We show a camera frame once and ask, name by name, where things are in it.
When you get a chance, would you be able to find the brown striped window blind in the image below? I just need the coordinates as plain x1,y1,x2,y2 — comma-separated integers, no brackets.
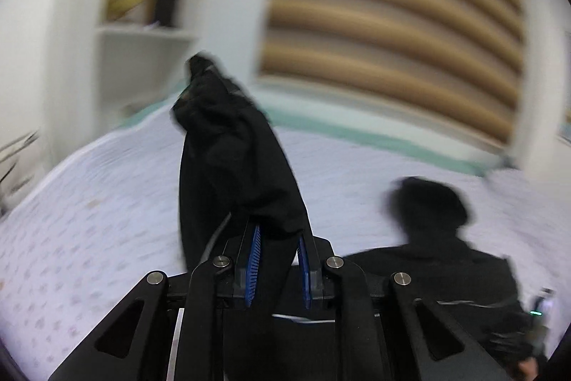
256,0,526,155

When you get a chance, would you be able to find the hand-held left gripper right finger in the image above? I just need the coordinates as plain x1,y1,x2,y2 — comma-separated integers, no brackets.
297,231,509,381

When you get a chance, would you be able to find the bed with dotted white sheet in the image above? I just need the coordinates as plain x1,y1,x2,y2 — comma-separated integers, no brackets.
0,102,571,381

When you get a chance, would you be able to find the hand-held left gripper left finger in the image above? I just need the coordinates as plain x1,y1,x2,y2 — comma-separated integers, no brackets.
49,224,262,381

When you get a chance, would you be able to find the small black box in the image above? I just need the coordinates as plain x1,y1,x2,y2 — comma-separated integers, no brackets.
154,0,180,27

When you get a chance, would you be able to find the metal rack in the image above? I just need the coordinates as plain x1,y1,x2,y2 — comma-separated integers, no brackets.
0,130,42,196

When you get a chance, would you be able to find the white bookshelf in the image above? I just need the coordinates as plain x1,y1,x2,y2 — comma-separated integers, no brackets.
95,0,233,120

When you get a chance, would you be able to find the black jacket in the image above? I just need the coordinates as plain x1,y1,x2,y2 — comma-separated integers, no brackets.
172,52,542,381

